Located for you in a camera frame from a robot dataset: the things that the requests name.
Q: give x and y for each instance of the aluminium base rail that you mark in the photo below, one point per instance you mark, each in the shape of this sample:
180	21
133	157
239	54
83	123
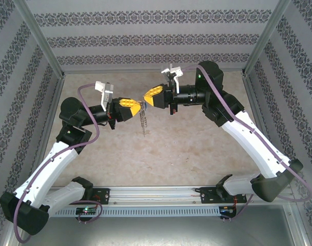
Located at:
156	194

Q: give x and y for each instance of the aluminium back rail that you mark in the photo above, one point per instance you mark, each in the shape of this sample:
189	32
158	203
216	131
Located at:
120	71

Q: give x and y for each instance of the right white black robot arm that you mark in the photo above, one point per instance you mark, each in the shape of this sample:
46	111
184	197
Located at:
258	148

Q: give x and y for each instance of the small circuit board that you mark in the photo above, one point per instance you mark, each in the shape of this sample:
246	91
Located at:
86	210
227	210

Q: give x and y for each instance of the aluminium frame post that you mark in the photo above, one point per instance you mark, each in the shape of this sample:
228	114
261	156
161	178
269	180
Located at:
266	38
38	38

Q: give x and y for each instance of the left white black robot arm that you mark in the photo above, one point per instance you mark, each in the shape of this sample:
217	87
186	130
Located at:
50	169

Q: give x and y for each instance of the aluminium side rail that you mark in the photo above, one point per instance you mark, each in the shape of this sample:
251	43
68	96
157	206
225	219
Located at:
281	139

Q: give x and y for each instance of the grey metal sheet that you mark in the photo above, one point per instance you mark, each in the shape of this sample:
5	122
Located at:
156	233

